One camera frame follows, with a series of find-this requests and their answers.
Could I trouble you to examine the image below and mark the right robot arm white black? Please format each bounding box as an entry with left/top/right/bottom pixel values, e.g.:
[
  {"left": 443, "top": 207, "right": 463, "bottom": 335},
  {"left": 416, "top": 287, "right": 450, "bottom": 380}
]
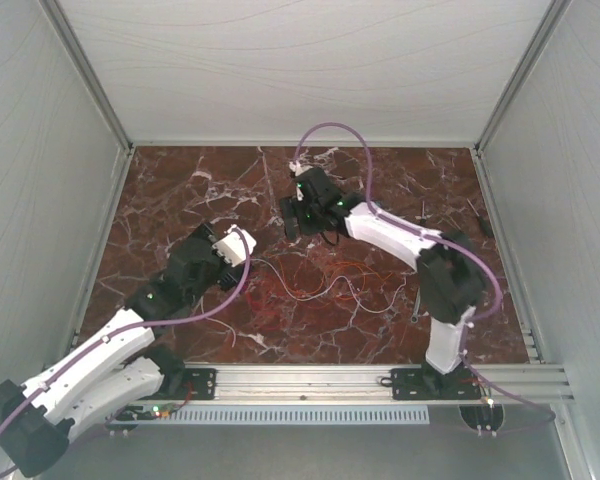
[{"left": 279, "top": 162, "right": 486, "bottom": 398}]

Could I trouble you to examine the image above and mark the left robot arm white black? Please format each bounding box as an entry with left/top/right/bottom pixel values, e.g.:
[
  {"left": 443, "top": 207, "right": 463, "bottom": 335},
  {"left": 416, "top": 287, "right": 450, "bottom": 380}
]
[{"left": 0, "top": 223, "right": 257, "bottom": 478}]

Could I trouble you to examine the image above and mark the yellow black screwdriver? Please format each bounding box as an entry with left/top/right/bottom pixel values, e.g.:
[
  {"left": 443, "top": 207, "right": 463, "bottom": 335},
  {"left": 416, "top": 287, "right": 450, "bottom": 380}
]
[{"left": 417, "top": 201, "right": 428, "bottom": 226}]

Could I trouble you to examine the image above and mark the silver ratchet wrench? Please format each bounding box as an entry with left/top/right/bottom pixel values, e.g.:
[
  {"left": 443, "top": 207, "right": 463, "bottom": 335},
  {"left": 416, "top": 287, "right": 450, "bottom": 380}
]
[{"left": 411, "top": 290, "right": 421, "bottom": 323}]

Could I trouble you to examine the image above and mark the black small tool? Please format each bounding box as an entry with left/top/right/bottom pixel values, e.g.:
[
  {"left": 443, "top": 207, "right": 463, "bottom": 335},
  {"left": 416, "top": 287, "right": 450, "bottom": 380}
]
[{"left": 467, "top": 200, "right": 494, "bottom": 238}]

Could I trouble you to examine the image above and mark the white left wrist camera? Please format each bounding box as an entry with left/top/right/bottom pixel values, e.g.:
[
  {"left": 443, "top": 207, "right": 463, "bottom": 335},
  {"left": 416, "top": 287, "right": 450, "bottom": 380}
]
[{"left": 212, "top": 224, "right": 257, "bottom": 267}]

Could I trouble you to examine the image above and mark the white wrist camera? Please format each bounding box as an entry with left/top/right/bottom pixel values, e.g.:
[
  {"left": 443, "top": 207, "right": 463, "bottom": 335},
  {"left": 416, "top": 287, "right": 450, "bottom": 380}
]
[
  {"left": 289, "top": 160, "right": 312, "bottom": 178},
  {"left": 212, "top": 224, "right": 257, "bottom": 267}
]

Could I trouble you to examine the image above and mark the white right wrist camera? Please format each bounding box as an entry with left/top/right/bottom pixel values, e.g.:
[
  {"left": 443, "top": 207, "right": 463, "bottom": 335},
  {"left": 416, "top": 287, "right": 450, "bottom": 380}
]
[{"left": 289, "top": 160, "right": 312, "bottom": 178}]

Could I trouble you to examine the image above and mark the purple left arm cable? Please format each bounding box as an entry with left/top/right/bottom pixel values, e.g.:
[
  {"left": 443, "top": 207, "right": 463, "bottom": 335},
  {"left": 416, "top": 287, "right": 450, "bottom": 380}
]
[{"left": 0, "top": 227, "right": 254, "bottom": 476}]

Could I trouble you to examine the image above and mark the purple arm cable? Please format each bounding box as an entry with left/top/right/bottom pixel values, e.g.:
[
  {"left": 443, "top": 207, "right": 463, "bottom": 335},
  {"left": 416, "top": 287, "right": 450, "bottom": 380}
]
[
  {"left": 295, "top": 122, "right": 556, "bottom": 436},
  {"left": 0, "top": 227, "right": 254, "bottom": 476}
]

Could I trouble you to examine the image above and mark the white wire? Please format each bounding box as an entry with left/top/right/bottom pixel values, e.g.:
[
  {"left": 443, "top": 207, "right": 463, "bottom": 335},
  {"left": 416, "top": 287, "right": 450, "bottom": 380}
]
[{"left": 209, "top": 257, "right": 409, "bottom": 346}]

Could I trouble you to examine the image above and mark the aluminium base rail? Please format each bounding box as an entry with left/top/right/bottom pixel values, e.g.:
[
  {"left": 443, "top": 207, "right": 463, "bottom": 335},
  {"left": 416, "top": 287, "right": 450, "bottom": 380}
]
[{"left": 210, "top": 364, "right": 575, "bottom": 405}]

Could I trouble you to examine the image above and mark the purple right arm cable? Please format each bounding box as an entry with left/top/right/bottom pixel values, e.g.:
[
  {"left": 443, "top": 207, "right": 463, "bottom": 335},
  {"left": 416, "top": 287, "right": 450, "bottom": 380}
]
[{"left": 295, "top": 122, "right": 556, "bottom": 436}]

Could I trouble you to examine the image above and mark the grey slotted cable duct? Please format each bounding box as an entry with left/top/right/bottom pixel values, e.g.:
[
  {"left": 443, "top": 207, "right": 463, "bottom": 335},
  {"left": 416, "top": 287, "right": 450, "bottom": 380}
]
[{"left": 167, "top": 404, "right": 430, "bottom": 426}]

